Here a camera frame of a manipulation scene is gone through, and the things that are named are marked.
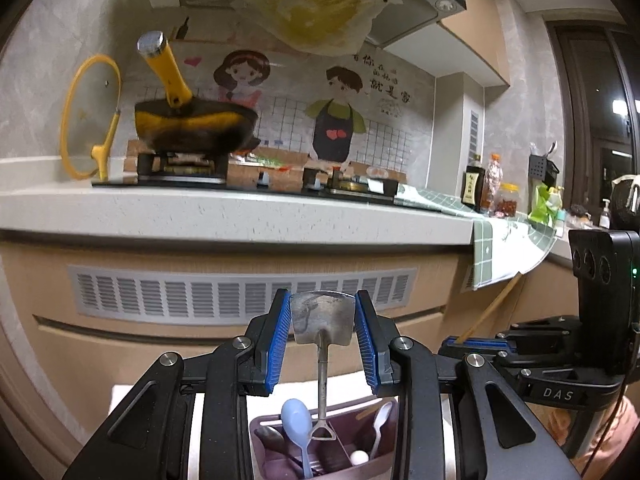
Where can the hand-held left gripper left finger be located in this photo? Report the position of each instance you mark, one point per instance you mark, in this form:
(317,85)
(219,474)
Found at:
(280,345)

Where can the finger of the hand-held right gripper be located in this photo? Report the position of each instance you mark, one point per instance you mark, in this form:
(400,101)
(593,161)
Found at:
(480,341)
(475,350)

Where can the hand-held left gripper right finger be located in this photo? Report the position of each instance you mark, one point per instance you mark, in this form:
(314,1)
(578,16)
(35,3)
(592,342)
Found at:
(367,345)

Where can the wooden chopstick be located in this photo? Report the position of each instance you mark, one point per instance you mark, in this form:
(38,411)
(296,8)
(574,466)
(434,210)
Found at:
(492,305)
(367,412)

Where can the metal shovel-shaped spoon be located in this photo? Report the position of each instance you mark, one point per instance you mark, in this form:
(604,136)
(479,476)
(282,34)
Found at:
(320,317)

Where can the white plastic spoon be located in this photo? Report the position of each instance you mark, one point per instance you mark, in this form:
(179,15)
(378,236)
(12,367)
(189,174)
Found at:
(382,417)

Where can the blue plastic spoon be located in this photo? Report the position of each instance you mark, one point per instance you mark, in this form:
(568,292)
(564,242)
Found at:
(296,420)

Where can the large metal spoon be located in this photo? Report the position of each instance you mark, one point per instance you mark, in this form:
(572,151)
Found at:
(270,437)

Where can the metal spoon with white ball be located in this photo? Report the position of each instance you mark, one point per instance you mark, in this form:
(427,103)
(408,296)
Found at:
(359,457)

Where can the purple plastic utensil holder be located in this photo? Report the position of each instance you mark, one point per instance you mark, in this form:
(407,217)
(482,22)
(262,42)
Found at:
(370,467)

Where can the person's right forearm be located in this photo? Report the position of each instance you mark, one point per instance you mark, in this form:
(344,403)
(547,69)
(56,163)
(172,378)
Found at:
(615,435)

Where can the green checked cloth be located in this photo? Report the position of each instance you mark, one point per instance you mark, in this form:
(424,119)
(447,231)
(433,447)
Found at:
(495,250)

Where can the white pump bottle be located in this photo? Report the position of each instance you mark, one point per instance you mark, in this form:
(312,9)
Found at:
(605,217)

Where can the long grey vent grille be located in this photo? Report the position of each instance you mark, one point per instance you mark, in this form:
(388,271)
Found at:
(200,292)

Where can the dark round object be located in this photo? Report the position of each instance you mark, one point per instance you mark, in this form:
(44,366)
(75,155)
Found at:
(627,200)

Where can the green packet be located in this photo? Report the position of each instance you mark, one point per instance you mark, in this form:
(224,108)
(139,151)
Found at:
(542,207)

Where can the beige kitchen cabinet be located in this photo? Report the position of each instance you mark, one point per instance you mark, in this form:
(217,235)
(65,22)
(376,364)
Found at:
(150,350)

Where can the grey kitchen countertop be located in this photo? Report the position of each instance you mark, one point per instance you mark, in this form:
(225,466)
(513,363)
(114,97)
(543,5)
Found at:
(250,215)

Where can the jar with yellow lid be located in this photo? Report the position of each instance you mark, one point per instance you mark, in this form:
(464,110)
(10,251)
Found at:
(507,202)

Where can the dark sauce bottle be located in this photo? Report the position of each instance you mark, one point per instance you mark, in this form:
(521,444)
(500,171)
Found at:
(474,190)

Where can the black gas stove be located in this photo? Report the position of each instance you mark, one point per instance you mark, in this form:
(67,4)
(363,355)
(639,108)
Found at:
(280,187)

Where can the clear bottle with red cap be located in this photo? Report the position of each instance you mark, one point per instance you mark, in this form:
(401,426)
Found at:
(494,180)

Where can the dark framed window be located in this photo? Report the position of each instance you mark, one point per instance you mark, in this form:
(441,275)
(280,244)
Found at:
(580,110)

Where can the yellow-rimmed glass lid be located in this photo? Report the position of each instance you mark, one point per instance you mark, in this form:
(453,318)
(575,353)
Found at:
(102,152)

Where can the beige upper cabinet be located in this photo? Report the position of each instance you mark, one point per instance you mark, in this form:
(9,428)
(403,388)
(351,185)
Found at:
(465,25)

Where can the range hood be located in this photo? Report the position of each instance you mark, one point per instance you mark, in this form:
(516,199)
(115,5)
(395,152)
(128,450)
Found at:
(425,15)

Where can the yellowed paper hood cover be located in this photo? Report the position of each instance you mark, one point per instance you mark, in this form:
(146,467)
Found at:
(310,10)

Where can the black wall-mounted holder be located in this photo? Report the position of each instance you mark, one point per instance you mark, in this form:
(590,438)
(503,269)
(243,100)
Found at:
(540,167)

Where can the narrow wall vent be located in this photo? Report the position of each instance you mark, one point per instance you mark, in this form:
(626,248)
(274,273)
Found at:
(474,130)

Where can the cartoon wall sticker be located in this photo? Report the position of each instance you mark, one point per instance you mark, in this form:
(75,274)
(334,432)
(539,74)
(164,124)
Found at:
(290,125)

